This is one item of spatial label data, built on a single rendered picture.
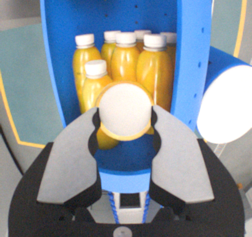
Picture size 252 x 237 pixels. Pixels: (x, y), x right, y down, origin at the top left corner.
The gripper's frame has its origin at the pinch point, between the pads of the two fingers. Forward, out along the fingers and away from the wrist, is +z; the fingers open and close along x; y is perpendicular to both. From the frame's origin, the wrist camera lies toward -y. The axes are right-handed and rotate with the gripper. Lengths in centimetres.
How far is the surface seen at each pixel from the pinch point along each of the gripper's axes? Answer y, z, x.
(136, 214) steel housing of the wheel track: 112, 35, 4
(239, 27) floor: -11, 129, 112
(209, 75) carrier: 7.1, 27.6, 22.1
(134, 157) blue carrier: 19.8, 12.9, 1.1
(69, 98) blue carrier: 9.7, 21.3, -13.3
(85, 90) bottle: 5.4, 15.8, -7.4
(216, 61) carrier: 3.7, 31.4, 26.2
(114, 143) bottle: 18.2, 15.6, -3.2
